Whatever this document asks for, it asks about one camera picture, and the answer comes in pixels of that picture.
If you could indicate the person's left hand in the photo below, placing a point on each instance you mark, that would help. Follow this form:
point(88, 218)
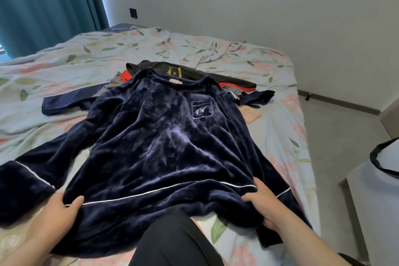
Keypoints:
point(51, 220)

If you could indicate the person's right hand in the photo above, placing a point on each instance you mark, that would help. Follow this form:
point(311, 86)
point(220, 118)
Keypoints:
point(274, 208)

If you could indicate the person's right thumb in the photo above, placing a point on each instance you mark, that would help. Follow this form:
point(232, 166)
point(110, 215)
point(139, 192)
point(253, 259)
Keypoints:
point(251, 197)

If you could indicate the person's left thumb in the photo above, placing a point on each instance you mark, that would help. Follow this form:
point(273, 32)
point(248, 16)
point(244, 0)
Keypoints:
point(74, 206)

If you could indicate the navy velvet pajama top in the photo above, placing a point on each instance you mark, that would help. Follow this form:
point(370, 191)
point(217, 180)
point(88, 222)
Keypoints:
point(162, 138)

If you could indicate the person's right forearm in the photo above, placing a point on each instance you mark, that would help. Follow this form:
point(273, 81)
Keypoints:
point(311, 244)

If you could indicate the person's left forearm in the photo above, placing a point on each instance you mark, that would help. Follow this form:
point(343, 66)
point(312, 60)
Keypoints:
point(21, 251)

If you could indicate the beige garment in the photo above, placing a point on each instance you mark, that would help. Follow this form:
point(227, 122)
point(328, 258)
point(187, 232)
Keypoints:
point(252, 114)

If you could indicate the person's black trouser leg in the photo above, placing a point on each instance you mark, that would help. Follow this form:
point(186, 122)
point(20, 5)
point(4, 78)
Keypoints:
point(168, 241)

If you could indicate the small navy garment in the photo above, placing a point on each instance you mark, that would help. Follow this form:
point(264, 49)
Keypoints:
point(258, 96)

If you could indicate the navy trousers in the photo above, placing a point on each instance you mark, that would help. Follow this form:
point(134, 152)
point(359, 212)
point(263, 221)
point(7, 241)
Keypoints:
point(68, 100)

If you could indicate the grey garment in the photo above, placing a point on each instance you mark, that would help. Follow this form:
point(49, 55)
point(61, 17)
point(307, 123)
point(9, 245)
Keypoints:
point(114, 82)
point(233, 92)

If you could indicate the white cabinet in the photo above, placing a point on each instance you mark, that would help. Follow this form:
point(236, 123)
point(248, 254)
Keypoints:
point(377, 212)

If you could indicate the dark baseboard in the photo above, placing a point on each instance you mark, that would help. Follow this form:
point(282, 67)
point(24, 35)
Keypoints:
point(343, 102)

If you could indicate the black t-shirt with yellow print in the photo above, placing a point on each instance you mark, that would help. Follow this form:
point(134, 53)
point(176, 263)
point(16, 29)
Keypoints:
point(193, 73)

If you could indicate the red garment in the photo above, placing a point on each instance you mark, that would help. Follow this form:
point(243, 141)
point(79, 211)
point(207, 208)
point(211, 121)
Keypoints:
point(126, 76)

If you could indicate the floral bedsheet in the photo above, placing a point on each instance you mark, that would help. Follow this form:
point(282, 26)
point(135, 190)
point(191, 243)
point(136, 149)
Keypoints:
point(93, 53)

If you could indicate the purple bedding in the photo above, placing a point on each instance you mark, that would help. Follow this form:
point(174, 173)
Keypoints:
point(121, 28)

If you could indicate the teal curtain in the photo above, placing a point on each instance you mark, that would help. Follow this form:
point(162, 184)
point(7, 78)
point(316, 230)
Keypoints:
point(46, 4)

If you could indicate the black wall socket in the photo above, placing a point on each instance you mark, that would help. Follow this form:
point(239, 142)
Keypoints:
point(133, 13)

